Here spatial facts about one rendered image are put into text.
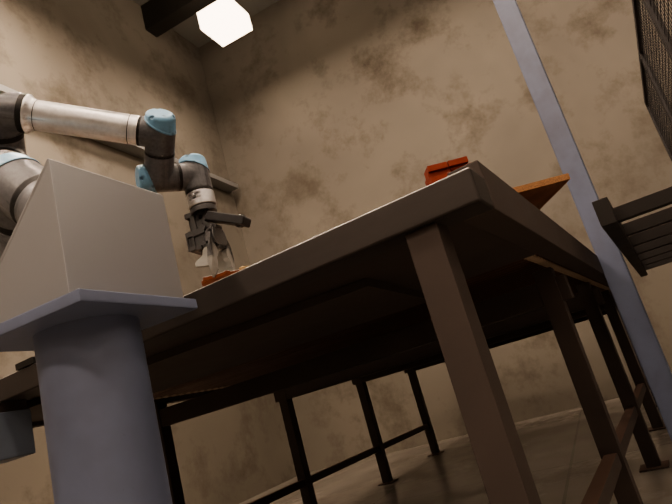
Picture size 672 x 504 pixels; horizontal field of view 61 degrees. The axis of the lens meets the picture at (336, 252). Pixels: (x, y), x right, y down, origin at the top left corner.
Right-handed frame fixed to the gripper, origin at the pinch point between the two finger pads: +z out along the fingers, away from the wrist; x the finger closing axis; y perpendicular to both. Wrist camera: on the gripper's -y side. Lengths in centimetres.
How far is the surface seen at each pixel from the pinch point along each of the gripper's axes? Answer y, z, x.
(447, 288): -57, 26, 38
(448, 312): -55, 30, 38
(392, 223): -51, 13, 39
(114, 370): -4, 25, 54
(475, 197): -65, 14, 42
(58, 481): 6, 39, 58
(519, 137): -135, -178, -485
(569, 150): -115, -45, -149
